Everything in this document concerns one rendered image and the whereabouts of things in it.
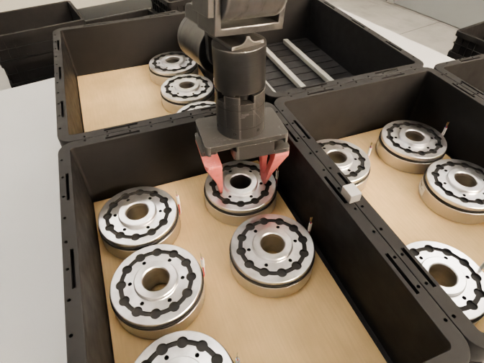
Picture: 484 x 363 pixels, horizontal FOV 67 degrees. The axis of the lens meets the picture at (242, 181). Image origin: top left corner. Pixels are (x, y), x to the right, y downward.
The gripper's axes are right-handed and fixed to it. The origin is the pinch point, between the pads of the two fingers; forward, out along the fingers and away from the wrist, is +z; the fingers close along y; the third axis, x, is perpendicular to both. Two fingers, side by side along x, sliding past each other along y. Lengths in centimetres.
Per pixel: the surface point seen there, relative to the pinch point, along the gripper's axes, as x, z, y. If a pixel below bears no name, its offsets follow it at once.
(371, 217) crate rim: 15.1, -5.3, -9.8
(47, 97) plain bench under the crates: -63, 14, 36
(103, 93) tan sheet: -36.7, 2.4, 18.9
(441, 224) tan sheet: 11.7, 4.6, -25.1
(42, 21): -172, 27, 54
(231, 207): 3.4, 1.0, 2.5
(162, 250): 7.7, 1.2, 12.2
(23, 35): -142, 23, 56
